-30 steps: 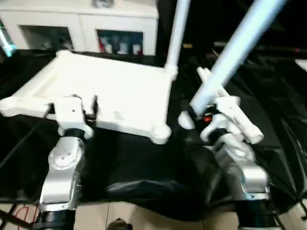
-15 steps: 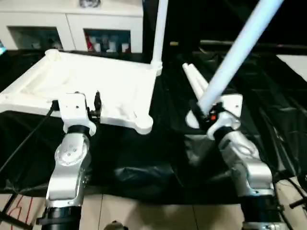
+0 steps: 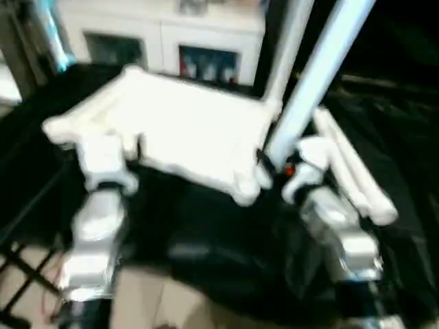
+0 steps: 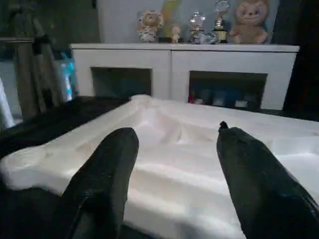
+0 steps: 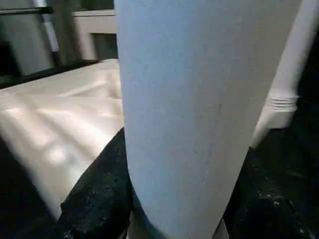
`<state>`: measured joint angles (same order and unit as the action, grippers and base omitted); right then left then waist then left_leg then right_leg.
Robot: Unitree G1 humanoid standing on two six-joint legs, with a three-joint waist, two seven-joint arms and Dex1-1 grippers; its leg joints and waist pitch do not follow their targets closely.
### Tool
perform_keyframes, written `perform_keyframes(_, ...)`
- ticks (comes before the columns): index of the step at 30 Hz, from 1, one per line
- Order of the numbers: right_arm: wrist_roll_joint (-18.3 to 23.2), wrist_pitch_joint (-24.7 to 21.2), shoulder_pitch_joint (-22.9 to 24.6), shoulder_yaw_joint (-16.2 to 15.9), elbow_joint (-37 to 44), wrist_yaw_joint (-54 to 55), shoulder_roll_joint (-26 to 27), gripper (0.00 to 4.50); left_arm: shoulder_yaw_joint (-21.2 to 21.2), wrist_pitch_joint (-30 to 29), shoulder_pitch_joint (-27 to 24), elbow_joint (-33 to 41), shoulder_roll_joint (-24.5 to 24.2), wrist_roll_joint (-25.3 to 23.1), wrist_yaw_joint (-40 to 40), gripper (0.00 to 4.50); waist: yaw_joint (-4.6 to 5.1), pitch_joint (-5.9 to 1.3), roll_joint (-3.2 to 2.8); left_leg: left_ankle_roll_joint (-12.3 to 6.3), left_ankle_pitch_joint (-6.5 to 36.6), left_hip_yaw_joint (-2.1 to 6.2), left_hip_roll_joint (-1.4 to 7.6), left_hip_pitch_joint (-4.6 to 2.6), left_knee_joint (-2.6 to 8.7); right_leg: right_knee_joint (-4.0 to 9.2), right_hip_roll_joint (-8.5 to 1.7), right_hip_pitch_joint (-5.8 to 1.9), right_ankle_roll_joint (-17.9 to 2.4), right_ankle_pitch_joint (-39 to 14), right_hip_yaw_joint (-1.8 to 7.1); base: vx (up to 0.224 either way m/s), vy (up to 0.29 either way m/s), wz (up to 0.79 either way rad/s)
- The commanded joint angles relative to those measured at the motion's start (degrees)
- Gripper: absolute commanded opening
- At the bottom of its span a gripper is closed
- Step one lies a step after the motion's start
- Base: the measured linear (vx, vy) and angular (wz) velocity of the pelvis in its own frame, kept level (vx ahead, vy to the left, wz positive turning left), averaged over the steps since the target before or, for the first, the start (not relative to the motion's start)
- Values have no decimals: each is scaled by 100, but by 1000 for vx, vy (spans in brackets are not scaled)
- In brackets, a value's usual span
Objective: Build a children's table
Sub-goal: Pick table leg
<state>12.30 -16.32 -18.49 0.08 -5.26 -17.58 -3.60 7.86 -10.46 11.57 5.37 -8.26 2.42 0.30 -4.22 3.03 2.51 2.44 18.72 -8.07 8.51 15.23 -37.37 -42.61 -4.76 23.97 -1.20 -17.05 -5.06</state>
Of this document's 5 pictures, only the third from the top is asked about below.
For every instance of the white plastic table top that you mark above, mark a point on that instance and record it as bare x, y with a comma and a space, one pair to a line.
171, 137

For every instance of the black glossy mat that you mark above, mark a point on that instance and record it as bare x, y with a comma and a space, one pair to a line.
223, 246

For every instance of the white glass door cabinet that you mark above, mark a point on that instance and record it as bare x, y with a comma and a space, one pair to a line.
154, 31

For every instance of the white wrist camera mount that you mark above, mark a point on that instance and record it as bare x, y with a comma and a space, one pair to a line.
103, 161
308, 161

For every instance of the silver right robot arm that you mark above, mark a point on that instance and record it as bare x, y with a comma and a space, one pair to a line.
343, 226

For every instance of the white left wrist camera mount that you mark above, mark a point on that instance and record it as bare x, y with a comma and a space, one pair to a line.
103, 161

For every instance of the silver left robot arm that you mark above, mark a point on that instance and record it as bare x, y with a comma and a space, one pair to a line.
92, 233

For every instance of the pale teal translucent object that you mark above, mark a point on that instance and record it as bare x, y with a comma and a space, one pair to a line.
58, 34

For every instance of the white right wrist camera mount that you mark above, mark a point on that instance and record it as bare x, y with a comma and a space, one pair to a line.
308, 161

